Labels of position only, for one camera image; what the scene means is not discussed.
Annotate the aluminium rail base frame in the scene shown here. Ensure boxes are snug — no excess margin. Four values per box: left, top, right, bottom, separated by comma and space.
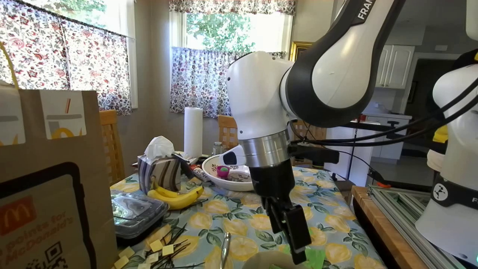
371, 183, 468, 269

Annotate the white paper towel roll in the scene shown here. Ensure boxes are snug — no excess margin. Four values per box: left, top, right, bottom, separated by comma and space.
183, 106, 205, 159

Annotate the metal spoon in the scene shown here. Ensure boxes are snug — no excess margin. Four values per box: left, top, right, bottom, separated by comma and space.
219, 230, 234, 269

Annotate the floral curtain valance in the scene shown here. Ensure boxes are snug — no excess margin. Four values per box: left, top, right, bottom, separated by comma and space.
169, 0, 299, 14

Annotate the wooden board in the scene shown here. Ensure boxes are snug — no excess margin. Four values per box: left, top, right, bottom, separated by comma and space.
352, 185, 416, 269

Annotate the black monitor screen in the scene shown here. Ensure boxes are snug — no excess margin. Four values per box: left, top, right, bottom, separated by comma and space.
405, 58, 450, 156

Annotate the green plastic sachet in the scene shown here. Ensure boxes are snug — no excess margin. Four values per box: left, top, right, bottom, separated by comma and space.
305, 245, 326, 269

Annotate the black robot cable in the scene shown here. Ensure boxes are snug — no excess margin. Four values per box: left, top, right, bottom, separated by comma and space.
293, 88, 478, 147

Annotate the brown paper takeaway bag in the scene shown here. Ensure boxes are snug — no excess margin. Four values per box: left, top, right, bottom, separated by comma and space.
0, 41, 120, 269

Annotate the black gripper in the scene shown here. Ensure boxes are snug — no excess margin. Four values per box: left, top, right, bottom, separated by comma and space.
248, 158, 314, 265

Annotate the striped tissue holder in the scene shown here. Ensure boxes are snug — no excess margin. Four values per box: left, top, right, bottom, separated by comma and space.
138, 134, 184, 194

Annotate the lemon print tablecloth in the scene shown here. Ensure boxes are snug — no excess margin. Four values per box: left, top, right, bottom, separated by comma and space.
110, 165, 387, 269

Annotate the yellow banana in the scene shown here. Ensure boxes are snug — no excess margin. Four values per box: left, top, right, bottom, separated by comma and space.
154, 183, 183, 198
148, 185, 205, 212

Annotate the wooden chair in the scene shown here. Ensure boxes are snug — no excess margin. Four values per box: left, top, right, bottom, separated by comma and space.
98, 109, 126, 186

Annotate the floral window curtain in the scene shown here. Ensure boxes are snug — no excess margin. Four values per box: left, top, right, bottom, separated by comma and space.
169, 46, 243, 119
0, 0, 135, 113

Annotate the large white bowl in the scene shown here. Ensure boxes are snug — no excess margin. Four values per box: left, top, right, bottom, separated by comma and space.
201, 149, 256, 192

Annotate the gold picture frame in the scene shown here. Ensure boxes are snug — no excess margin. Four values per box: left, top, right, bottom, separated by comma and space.
289, 40, 314, 64

